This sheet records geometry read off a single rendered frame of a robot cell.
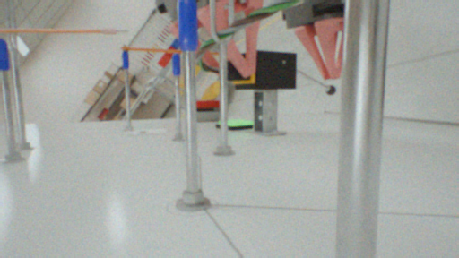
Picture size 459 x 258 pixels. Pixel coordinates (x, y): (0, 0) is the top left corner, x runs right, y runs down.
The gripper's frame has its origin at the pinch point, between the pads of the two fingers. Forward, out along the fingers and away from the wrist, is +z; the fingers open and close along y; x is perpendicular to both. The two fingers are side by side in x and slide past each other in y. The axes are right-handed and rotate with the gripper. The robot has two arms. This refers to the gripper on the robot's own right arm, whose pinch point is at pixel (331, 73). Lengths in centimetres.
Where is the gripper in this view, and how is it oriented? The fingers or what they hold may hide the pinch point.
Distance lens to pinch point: 44.3
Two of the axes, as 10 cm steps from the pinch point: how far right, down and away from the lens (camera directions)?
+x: 8.3, -2.5, 5.0
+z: 1.6, 9.6, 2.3
